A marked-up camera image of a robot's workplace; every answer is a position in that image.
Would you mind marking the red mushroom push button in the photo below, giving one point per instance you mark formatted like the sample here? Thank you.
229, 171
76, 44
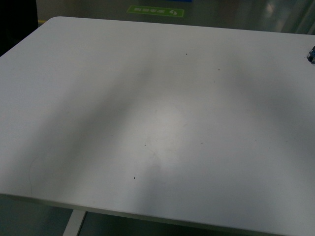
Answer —
311, 55

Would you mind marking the white table leg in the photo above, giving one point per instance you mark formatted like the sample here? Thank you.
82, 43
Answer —
75, 223

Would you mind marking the bystander in black clothes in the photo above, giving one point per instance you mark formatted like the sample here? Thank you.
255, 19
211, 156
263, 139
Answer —
18, 19

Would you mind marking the green floor sign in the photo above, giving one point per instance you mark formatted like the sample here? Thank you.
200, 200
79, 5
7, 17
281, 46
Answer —
157, 11

